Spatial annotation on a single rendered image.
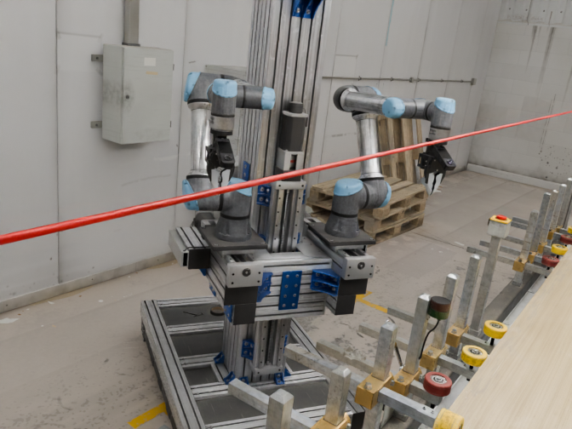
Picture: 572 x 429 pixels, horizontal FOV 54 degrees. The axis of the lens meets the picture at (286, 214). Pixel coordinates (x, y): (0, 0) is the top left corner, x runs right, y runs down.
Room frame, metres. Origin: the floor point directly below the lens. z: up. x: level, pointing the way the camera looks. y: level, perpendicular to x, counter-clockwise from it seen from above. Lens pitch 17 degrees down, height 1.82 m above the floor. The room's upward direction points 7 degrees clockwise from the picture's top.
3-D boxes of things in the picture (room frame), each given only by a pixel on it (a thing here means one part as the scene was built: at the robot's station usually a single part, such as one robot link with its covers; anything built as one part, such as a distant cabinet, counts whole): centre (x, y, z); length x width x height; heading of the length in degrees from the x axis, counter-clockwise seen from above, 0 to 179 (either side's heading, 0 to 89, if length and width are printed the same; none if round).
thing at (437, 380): (1.47, -0.51, 0.85); 0.08 x 0.08 x 0.11
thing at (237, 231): (2.12, 0.20, 1.09); 0.15 x 0.15 x 0.10
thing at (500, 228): (2.19, -0.86, 1.18); 0.07 x 0.07 x 0.08; 57
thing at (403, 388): (1.53, -0.43, 0.85); 0.14 x 0.06 x 0.05; 147
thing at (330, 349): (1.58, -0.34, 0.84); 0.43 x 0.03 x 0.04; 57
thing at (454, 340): (1.95, -0.71, 0.81); 0.14 x 0.06 x 0.05; 147
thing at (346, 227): (2.33, -0.25, 1.09); 0.15 x 0.15 x 0.10
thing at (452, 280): (1.76, -0.58, 0.89); 0.04 x 0.04 x 0.48; 57
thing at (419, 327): (1.55, -0.44, 0.89); 0.04 x 0.04 x 0.48; 57
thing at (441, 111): (2.12, -0.53, 1.61); 0.09 x 0.08 x 0.11; 31
